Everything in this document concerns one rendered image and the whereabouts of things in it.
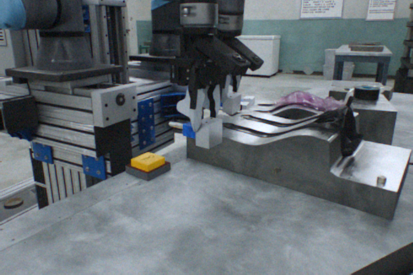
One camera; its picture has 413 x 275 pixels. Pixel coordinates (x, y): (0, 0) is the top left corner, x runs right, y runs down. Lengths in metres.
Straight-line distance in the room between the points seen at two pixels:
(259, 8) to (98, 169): 7.74
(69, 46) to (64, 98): 0.14
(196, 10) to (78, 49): 0.43
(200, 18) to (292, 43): 7.67
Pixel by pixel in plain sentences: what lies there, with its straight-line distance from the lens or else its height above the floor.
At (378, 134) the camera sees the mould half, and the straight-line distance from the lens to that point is 1.11.
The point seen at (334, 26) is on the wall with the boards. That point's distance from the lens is 8.16.
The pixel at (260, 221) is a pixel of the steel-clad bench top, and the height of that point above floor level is 0.80.
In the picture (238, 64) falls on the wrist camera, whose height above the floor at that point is 1.09.
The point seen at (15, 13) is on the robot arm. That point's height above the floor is 1.18.
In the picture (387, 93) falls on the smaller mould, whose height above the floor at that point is 0.84.
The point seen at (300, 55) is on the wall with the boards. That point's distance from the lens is 8.26.
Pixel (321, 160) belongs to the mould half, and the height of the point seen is 0.89.
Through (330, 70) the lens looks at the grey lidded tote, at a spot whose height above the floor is 0.23.
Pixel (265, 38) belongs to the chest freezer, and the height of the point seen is 0.88.
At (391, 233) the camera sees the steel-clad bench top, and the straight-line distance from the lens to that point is 0.69.
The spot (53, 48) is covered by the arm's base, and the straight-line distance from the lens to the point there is 0.95.
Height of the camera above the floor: 1.15
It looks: 16 degrees down
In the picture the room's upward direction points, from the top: straight up
